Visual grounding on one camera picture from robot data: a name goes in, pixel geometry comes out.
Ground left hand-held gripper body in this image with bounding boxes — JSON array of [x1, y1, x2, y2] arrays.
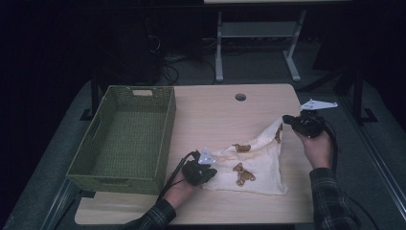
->
[[181, 147, 216, 187]]

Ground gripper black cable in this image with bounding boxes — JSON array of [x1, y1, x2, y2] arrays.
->
[[321, 119, 340, 176], [157, 149, 201, 201]]

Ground black stand leg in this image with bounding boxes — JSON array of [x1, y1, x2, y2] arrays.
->
[[79, 71, 101, 122], [350, 65, 378, 127]]

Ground black floor cables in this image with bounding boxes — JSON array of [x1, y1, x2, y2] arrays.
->
[[161, 55, 216, 86]]

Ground green woven basket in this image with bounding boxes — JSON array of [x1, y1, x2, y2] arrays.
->
[[65, 84, 177, 196]]

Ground cream bear print cloth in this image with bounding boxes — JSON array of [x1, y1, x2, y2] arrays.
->
[[202, 116, 290, 196]]

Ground dark computer tower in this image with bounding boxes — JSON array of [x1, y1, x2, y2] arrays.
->
[[103, 12, 165, 86]]

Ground black floor cable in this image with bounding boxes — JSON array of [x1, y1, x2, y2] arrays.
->
[[348, 195, 381, 230]]

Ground white metal table frame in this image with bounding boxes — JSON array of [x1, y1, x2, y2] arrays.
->
[[214, 9, 308, 83]]

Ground person's right hand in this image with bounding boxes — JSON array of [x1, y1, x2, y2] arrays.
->
[[292, 125, 335, 171]]

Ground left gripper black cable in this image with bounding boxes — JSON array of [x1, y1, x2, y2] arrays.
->
[[157, 149, 201, 201]]

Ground person's left hand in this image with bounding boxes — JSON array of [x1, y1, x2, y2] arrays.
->
[[163, 176, 201, 211]]

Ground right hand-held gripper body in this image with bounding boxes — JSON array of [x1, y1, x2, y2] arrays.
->
[[294, 98, 339, 139]]

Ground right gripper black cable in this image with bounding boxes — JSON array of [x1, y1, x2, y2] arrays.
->
[[321, 119, 340, 176]]

